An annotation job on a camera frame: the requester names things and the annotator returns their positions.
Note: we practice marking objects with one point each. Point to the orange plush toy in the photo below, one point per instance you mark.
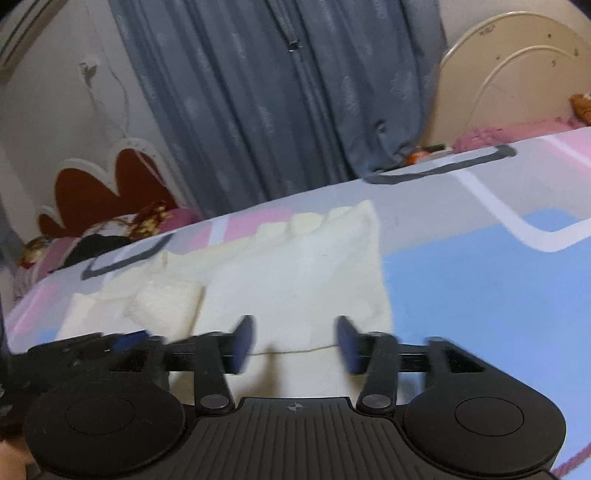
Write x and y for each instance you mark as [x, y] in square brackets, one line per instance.
[582, 107]

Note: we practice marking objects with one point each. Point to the cream arched headboard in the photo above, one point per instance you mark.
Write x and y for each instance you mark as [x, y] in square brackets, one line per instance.
[508, 69]

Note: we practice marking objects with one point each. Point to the white wall air conditioner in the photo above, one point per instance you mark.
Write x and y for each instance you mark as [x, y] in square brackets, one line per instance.
[23, 41]

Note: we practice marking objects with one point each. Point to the pink blanket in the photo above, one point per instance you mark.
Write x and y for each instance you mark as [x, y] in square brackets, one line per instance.
[489, 134]

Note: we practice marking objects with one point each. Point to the grey blue curtain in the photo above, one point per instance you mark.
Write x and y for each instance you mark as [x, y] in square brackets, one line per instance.
[277, 92]

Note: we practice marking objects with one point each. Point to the red and white scalloped headboard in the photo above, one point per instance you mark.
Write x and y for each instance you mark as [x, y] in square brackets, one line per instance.
[83, 194]

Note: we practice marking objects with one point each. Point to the black cloth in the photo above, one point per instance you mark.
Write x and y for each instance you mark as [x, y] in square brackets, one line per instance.
[99, 247]

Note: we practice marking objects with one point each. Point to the floral pink bedding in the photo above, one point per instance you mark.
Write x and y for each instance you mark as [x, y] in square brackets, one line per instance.
[147, 221]

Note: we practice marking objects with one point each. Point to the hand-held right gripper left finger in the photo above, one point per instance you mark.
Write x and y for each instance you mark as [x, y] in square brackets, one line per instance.
[243, 344]

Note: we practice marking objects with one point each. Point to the white wall plug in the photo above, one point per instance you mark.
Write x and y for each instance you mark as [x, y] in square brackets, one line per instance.
[87, 67]

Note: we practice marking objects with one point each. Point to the pastel patterned bed sheet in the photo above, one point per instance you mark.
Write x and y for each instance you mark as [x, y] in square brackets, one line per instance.
[461, 277]

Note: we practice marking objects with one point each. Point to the small orange white toy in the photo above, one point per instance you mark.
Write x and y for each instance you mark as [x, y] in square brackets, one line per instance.
[418, 156]

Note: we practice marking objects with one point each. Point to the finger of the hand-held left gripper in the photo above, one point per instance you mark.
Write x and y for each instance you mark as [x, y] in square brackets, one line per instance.
[130, 340]

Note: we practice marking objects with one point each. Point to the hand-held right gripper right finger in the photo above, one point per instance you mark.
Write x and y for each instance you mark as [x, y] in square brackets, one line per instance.
[349, 344]

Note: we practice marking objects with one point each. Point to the small cream white garment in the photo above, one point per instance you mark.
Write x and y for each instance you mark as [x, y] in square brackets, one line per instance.
[300, 277]

